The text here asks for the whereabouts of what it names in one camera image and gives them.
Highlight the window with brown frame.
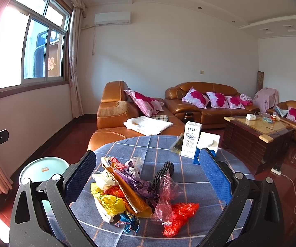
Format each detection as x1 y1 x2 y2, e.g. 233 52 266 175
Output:
0 0 71 99

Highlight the pink cloth covered chair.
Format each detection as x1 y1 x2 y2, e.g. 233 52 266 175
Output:
253 87 279 113

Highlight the brown leather long sofa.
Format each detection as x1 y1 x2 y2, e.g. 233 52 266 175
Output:
164 82 260 129

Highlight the tall white milk carton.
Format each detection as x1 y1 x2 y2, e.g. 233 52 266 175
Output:
180 121 202 159

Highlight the light green trash bin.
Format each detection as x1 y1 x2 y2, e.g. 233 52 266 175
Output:
18 156 70 211

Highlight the pink pillow on chaise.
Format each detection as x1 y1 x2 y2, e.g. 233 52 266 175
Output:
125 90 164 118

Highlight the checkered cushion on sofa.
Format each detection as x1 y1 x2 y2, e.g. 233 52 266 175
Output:
151 114 169 122

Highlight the yellow plastic bag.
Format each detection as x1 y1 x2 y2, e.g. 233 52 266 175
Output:
90 182 126 216

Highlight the orange gold long box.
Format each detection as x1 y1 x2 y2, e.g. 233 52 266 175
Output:
103 166 153 218

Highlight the pink floral pillow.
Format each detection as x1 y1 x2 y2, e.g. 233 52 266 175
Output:
206 92 229 109
226 96 245 109
182 87 209 109

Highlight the purple snack wrapper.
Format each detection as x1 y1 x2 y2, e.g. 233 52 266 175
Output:
114 168 159 207

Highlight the white air conditioner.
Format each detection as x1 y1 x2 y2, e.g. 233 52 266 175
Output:
94 12 131 26

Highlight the beige curtain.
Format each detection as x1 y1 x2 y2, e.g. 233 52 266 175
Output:
69 0 87 118

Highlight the pink clear plastic bag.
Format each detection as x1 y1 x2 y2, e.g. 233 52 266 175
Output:
151 173 183 225

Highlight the blue white Look carton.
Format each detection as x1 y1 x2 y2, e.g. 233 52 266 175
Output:
193 132 220 164

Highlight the clear dark snack packet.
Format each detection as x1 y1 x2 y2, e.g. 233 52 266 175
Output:
169 133 184 154

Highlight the pink pillow on armchair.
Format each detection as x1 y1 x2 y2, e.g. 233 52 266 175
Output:
286 106 296 123

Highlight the white red plastic bag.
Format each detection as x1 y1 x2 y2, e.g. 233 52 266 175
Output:
125 157 144 177

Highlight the white printed plastic bag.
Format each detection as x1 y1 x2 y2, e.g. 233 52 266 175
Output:
92 170 117 190

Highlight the white tissue box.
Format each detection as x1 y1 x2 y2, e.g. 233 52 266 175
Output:
246 114 256 122

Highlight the wooden coffee table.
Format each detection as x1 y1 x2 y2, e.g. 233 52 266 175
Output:
222 116 294 170

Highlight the brown leather chaise sofa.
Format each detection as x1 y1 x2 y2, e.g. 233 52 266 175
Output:
87 80 186 152

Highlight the blue foil wrapper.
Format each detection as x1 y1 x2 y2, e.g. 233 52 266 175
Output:
113 211 140 234

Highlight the white power strip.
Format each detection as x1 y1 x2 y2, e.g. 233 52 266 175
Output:
270 168 282 176

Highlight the white folded cloth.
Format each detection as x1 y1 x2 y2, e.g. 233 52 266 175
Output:
123 116 173 136

